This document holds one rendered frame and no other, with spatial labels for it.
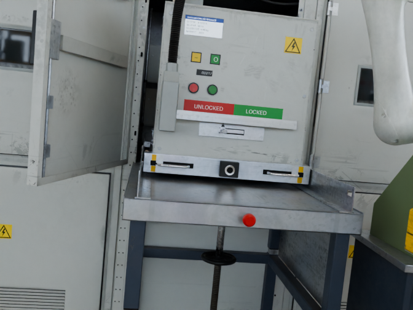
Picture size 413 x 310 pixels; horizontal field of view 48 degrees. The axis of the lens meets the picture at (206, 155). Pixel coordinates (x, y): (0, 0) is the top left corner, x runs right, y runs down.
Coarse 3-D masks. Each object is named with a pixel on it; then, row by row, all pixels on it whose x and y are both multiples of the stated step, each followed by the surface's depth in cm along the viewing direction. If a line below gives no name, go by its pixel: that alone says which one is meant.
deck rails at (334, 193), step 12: (144, 180) 139; (312, 180) 151; (324, 180) 141; (336, 180) 132; (144, 192) 121; (312, 192) 148; (324, 192) 140; (336, 192) 132; (336, 204) 130; (348, 204) 123
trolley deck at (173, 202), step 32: (128, 192) 121; (160, 192) 125; (192, 192) 130; (224, 192) 135; (256, 192) 140; (288, 192) 146; (192, 224) 116; (224, 224) 117; (256, 224) 118; (288, 224) 119; (320, 224) 121; (352, 224) 122
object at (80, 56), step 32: (64, 0) 128; (96, 0) 146; (128, 0) 164; (32, 32) 121; (64, 32) 130; (96, 32) 149; (128, 32) 174; (32, 64) 122; (64, 64) 132; (96, 64) 151; (32, 96) 118; (64, 96) 134; (96, 96) 154; (32, 128) 119; (64, 128) 136; (96, 128) 157; (128, 128) 177; (32, 160) 120; (64, 160) 138; (96, 160) 160
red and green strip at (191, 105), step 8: (184, 104) 147; (192, 104) 147; (200, 104) 147; (208, 104) 147; (216, 104) 148; (224, 104) 148; (232, 104) 148; (208, 112) 148; (216, 112) 148; (224, 112) 148; (232, 112) 149; (240, 112) 149; (248, 112) 149; (256, 112) 150; (264, 112) 150; (272, 112) 150; (280, 112) 150
